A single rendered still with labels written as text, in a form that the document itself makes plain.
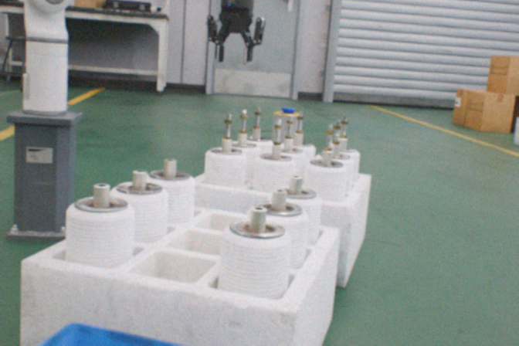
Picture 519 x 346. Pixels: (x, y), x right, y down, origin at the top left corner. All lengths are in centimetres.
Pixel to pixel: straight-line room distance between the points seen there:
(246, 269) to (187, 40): 570
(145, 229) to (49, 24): 70
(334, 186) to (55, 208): 67
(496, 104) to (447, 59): 205
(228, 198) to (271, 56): 518
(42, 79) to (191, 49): 498
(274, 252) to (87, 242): 26
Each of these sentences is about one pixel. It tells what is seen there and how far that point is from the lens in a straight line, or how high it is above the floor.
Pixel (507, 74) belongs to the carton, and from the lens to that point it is 500.
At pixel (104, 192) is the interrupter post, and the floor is 27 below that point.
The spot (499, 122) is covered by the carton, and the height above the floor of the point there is 8.
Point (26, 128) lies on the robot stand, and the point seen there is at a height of 27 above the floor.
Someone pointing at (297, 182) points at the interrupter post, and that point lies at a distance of 101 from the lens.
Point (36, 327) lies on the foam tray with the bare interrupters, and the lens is 91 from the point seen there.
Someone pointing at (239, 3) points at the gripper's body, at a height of 59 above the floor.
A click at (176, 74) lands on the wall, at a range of 641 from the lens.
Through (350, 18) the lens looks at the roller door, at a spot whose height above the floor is 90.
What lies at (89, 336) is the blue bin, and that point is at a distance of 84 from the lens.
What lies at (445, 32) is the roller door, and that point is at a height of 85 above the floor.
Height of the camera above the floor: 49
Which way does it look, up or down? 10 degrees down
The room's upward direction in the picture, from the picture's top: 4 degrees clockwise
